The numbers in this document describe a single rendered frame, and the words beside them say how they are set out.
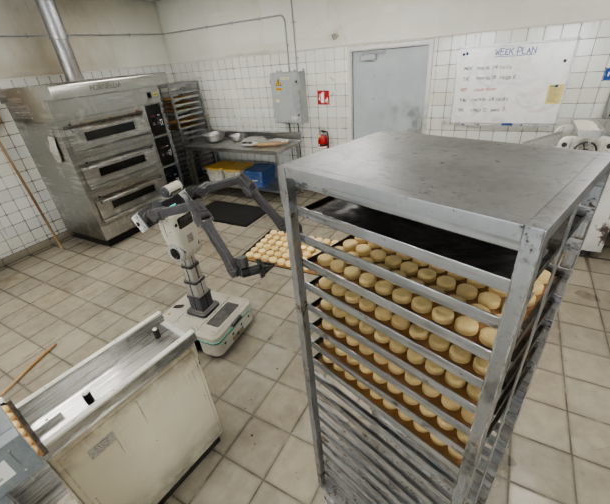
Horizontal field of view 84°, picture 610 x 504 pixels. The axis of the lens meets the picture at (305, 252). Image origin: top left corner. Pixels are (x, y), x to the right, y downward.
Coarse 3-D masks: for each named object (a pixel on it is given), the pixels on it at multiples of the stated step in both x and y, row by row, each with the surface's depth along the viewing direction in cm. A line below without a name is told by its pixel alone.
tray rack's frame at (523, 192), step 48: (384, 144) 102; (432, 144) 98; (480, 144) 93; (384, 192) 70; (432, 192) 67; (480, 192) 65; (528, 192) 63; (576, 192) 61; (528, 240) 53; (528, 288) 56; (480, 432) 77; (384, 480) 175
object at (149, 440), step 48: (144, 336) 183; (96, 384) 157; (144, 384) 156; (192, 384) 180; (48, 432) 138; (96, 432) 141; (144, 432) 162; (192, 432) 189; (96, 480) 147; (144, 480) 169
